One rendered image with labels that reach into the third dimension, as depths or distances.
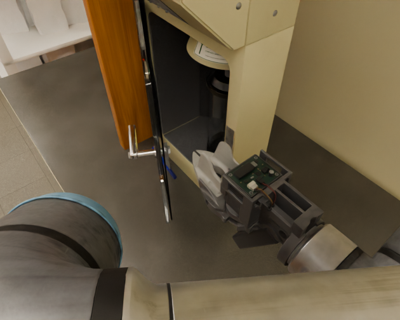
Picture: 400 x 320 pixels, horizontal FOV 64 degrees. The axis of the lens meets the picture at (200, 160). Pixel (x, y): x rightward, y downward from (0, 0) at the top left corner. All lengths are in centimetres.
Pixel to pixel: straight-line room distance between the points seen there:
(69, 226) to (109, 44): 61
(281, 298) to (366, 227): 75
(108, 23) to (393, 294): 73
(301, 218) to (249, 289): 20
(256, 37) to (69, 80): 96
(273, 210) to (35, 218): 25
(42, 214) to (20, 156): 231
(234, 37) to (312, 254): 30
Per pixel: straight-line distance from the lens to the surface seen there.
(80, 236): 25
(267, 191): 39
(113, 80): 86
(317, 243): 38
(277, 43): 57
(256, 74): 57
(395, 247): 40
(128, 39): 84
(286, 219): 40
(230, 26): 47
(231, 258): 79
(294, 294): 19
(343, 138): 105
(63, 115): 120
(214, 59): 63
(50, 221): 26
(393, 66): 90
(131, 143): 64
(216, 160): 49
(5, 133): 282
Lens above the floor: 165
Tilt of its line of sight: 48 degrees down
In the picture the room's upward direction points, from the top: straight up
